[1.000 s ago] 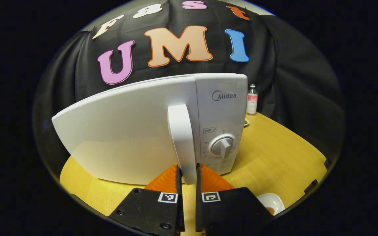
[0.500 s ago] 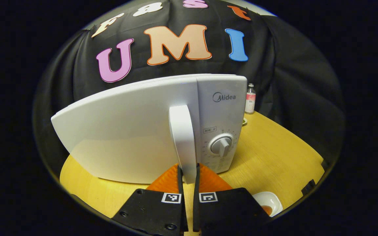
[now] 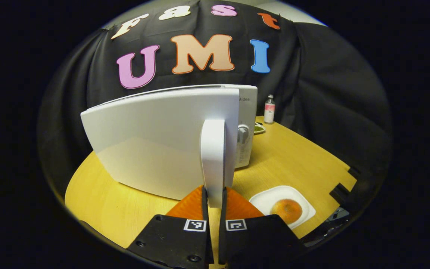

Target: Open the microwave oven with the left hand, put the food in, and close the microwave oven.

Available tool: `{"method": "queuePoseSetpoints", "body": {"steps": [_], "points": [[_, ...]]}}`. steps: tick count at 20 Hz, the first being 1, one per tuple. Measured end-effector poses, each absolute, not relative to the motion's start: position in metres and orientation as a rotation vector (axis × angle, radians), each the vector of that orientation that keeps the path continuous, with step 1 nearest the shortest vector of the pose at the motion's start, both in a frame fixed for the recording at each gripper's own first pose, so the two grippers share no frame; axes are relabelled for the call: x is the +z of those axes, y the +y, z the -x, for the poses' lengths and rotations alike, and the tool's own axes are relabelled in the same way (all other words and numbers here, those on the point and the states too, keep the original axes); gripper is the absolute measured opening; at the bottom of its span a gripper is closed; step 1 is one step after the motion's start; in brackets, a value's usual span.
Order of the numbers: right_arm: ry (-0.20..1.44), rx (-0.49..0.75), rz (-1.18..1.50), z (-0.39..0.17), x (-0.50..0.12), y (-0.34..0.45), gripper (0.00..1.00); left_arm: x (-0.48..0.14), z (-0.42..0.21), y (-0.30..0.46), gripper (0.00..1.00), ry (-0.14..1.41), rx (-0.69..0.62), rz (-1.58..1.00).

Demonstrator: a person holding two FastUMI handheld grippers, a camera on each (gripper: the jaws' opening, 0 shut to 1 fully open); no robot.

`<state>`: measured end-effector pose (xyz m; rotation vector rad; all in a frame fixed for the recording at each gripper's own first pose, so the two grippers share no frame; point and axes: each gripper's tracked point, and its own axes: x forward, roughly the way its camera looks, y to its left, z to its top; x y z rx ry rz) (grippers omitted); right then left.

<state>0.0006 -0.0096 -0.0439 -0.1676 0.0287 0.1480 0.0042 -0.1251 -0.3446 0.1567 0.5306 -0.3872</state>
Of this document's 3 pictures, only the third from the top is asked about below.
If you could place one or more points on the white divided sauce dish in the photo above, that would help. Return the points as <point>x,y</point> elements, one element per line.
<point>259,128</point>

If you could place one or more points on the white square plate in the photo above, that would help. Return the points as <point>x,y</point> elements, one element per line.
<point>271,196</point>

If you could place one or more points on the black backdrop cloth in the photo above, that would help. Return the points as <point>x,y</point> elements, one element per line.
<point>330,112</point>

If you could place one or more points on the white microwave oven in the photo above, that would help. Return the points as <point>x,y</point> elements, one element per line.
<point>155,142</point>

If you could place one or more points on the round brown bun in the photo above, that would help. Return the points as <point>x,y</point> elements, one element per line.
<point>286,211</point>

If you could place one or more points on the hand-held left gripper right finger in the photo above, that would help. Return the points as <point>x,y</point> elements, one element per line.
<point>223,213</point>

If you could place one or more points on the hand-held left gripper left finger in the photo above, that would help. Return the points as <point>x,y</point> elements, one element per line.
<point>204,209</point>

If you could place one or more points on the small bottle with pink label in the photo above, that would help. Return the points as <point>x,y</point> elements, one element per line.
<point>269,110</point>

